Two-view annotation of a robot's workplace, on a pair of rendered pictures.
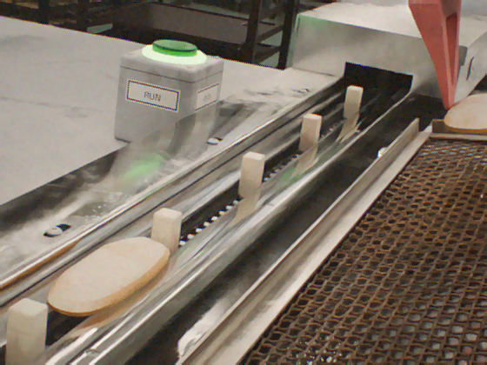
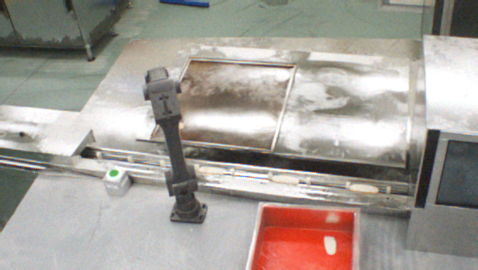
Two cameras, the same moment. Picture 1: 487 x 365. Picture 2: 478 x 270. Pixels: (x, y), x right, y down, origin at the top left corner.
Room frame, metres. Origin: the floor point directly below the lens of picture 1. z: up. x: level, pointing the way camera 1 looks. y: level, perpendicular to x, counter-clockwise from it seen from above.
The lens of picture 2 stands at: (0.30, 1.47, 2.10)
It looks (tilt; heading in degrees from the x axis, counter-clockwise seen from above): 38 degrees down; 270
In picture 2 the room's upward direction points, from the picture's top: 6 degrees counter-clockwise
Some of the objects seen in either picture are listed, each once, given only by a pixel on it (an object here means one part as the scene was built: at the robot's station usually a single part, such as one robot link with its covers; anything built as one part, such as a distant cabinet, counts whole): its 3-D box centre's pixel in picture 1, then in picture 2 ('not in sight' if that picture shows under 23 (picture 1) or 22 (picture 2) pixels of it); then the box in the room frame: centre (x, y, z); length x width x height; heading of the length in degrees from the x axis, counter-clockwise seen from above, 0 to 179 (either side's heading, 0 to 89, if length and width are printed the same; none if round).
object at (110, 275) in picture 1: (113, 268); (210, 170); (0.44, 0.06, 0.86); 0.10 x 0.04 x 0.01; 161
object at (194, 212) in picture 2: not in sight; (187, 205); (0.52, 0.23, 0.86); 0.12 x 0.09 x 0.08; 167
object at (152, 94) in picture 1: (170, 116); (118, 184); (0.79, 0.07, 0.84); 0.08 x 0.08 x 0.11; 71
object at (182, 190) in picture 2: not in sight; (180, 185); (0.53, 0.21, 0.94); 0.09 x 0.05 x 0.10; 101
